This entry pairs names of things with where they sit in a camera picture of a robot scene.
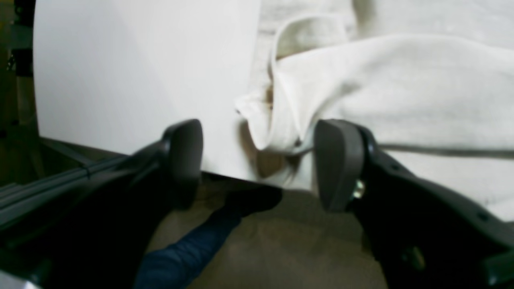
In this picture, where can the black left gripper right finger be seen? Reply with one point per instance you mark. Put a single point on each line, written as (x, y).
(424, 235)

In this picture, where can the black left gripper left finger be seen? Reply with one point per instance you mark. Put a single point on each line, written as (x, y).
(94, 235)

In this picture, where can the beige t-shirt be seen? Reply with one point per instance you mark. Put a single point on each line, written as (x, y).
(432, 79)

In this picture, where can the dark blue cloth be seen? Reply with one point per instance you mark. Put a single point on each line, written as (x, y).
(177, 265)

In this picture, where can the grey aluminium frame rail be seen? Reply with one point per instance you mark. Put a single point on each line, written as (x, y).
(18, 200)

